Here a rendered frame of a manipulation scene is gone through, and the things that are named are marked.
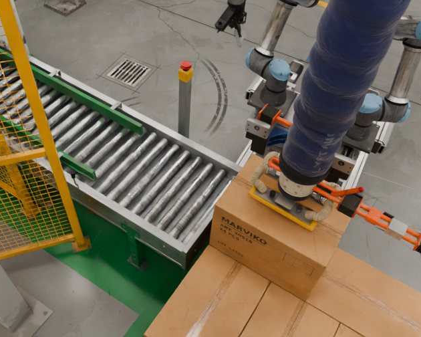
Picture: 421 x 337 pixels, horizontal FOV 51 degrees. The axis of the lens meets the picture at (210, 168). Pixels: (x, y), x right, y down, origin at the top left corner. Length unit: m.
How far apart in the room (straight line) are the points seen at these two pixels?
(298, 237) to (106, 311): 1.37
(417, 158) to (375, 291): 1.76
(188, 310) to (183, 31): 3.18
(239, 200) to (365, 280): 0.86
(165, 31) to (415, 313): 3.48
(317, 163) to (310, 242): 0.47
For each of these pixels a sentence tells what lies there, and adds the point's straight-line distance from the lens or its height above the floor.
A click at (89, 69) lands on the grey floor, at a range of 4.38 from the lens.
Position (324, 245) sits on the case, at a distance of 2.19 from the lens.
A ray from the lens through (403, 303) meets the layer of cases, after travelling 2.68.
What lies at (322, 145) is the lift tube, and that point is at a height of 1.51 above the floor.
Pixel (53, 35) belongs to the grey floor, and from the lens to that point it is 4.86.
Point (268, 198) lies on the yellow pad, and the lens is 2.09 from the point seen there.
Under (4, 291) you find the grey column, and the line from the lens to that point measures 2.66.
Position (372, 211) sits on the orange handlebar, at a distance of 2.05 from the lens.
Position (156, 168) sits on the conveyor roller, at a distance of 2.82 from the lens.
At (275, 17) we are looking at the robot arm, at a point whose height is 1.46.
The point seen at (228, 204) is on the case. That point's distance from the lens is 2.20.
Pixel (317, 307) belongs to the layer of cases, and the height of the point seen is 0.54.
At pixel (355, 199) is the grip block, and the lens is 2.05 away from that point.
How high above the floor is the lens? 2.77
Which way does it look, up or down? 52 degrees down
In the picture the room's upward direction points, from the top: 7 degrees clockwise
